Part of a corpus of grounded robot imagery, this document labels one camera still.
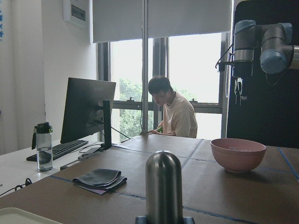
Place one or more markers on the folded grey cloth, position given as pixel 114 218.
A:
pixel 100 181

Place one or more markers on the black backdrop panel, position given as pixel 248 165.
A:
pixel 270 114

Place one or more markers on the aluminium frame post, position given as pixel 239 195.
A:
pixel 144 67

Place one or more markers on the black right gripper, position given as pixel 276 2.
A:
pixel 241 69

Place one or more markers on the white roller window blind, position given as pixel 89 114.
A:
pixel 116 20

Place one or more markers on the black right-side left gripper right finger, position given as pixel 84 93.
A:
pixel 188 220

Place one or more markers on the pink bowl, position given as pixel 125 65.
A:
pixel 237 155

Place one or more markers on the seated person beige shirt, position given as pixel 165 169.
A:
pixel 178 113

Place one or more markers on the cream bear serving tray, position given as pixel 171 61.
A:
pixel 18 216

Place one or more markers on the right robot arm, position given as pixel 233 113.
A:
pixel 225 190

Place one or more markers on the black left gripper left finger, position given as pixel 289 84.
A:
pixel 141 220

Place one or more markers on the black computer monitor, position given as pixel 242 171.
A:
pixel 88 108

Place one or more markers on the black keyboard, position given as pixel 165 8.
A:
pixel 58 151

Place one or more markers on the clear water bottle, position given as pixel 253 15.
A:
pixel 42 142

